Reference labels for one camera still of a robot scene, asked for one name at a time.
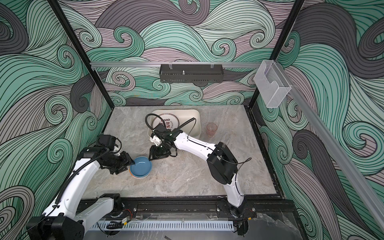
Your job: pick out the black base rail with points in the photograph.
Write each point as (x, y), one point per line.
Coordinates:
(215, 206)

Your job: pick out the black wall tray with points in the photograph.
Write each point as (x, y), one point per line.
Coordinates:
(191, 73)

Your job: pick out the blue bowl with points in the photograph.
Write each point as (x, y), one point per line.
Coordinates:
(141, 168)

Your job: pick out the white slotted cable duct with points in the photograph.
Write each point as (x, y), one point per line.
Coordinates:
(178, 226)

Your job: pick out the pink plastic cup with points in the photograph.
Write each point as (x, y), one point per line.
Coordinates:
(211, 129)

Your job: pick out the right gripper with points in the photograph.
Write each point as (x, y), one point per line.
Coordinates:
(155, 154)

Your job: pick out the clear acrylic wall holder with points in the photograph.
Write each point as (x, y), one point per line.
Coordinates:
(272, 83)

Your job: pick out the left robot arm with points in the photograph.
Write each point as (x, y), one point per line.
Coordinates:
(60, 220)

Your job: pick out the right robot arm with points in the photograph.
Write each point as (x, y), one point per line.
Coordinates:
(222, 163)

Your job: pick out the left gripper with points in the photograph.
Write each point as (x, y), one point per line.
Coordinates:
(127, 160)

